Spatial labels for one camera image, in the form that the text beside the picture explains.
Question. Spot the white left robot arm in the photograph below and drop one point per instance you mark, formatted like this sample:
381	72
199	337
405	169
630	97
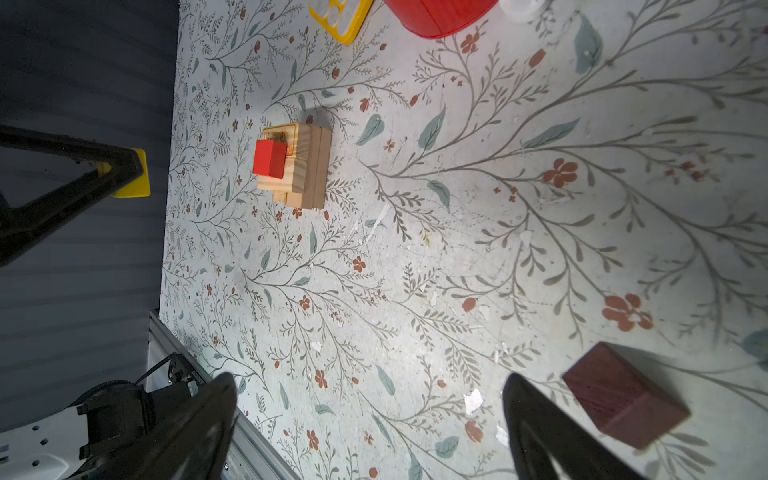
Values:
79	441

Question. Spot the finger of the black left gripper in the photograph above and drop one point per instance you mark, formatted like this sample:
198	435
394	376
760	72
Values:
116	171

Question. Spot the small red cube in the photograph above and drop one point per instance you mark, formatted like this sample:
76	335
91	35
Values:
270	158

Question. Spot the dark brown small block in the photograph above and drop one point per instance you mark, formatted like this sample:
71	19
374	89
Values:
621	401

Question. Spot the long wooden block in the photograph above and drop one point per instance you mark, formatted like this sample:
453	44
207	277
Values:
293	200

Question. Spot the yellow calculator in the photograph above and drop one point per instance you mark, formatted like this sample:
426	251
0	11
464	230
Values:
342	19

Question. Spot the plain wooden block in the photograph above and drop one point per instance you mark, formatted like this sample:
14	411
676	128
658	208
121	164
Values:
322	154

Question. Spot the grey flat eraser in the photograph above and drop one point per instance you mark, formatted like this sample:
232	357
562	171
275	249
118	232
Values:
523	11

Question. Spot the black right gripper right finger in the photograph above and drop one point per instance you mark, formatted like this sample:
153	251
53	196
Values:
540	433

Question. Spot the red pen cup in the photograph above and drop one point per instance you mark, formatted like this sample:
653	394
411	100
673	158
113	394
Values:
435	19

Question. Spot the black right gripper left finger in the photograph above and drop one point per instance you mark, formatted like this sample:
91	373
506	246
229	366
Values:
192	444

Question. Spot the ridged wooden block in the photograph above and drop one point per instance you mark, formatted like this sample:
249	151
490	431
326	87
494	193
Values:
300	166

